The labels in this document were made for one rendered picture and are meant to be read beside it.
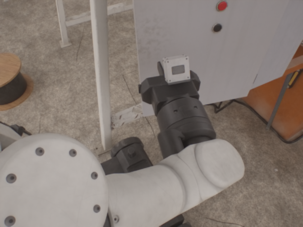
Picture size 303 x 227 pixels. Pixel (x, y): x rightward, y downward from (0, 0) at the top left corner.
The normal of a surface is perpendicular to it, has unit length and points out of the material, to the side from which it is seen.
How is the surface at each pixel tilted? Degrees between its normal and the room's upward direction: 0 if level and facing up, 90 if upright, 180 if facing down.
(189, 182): 20
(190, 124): 2
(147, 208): 58
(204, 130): 48
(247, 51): 90
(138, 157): 0
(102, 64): 87
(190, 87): 0
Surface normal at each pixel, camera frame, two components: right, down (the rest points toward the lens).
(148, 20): 0.22, 0.78
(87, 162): 0.70, -0.33
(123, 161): -0.64, -0.14
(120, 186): 0.36, -0.88
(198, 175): -0.01, -0.33
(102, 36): 0.44, 0.68
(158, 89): -0.03, -0.60
